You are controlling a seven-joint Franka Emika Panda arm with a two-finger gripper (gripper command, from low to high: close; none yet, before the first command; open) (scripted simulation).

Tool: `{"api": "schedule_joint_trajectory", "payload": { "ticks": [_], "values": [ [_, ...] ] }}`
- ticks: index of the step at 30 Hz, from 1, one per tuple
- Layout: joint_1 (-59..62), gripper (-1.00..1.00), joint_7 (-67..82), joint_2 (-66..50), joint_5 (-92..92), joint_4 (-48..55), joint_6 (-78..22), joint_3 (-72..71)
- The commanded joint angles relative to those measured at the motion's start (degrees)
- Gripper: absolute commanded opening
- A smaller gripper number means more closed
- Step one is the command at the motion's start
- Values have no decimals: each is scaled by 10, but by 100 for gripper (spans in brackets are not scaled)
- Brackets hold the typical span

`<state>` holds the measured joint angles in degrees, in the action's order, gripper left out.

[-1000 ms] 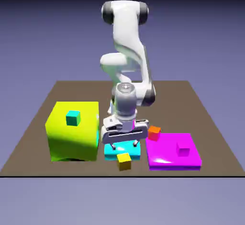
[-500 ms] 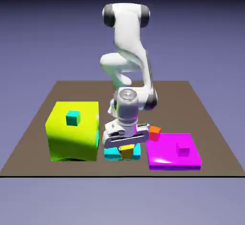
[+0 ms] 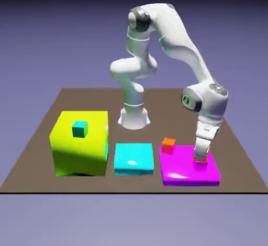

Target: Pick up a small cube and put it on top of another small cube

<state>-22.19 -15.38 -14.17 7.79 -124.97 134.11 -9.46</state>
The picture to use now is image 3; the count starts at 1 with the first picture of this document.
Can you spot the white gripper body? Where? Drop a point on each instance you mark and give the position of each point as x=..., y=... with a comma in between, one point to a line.
x=202, y=145

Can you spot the small orange cube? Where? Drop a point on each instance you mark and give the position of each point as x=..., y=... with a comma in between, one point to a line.
x=201, y=159

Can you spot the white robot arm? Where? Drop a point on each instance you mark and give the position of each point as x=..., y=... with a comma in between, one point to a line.
x=180, y=40

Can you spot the small red cube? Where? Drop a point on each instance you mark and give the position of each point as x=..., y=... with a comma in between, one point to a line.
x=168, y=145

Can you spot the small teal cube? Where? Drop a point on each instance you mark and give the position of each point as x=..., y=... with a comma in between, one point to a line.
x=79, y=129

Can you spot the large magenta box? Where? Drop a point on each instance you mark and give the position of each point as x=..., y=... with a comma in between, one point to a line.
x=186, y=168

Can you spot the large cyan box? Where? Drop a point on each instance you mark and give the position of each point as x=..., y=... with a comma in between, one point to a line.
x=134, y=158

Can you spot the large yellow box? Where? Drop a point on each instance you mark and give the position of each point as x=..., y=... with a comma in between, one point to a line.
x=79, y=145

